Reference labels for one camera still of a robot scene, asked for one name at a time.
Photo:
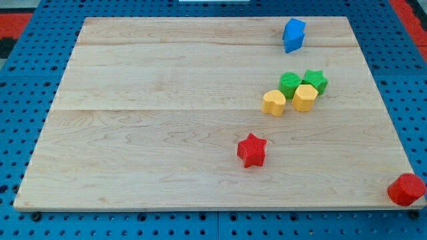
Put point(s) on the wooden board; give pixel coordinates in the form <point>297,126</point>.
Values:
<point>150,110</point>

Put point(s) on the red star block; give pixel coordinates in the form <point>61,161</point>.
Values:
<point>252,151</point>

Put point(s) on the yellow heart block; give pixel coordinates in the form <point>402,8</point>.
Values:
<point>273,103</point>

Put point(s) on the green cylinder block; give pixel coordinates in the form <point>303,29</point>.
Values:
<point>288,84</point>

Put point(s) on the yellow hexagon block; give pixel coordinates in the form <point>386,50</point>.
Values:
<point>304,98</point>

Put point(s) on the green star block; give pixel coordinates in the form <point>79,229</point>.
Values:
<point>316,79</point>

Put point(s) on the blue cube block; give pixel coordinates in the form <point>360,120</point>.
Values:
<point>293,25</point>

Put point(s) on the red cylinder block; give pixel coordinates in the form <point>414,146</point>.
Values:
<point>406,189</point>

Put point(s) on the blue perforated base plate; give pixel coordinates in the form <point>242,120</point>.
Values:
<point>31,75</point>

